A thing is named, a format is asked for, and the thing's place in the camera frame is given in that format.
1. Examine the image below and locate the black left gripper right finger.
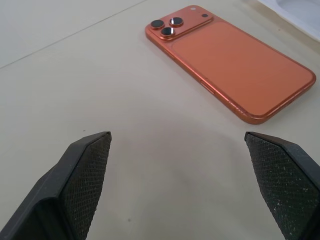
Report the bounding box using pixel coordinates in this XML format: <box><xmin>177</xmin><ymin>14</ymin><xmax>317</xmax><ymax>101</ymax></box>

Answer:
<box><xmin>244</xmin><ymin>131</ymin><xmax>320</xmax><ymax>240</ymax></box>

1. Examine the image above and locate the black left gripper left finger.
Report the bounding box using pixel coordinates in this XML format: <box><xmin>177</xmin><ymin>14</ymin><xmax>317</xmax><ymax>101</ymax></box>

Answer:
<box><xmin>0</xmin><ymin>130</ymin><xmax>112</xmax><ymax>240</ymax></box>

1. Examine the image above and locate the orange smartphone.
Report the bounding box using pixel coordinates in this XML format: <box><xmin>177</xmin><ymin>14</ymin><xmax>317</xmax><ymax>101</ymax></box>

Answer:
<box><xmin>144</xmin><ymin>4</ymin><xmax>317</xmax><ymax>126</ymax></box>

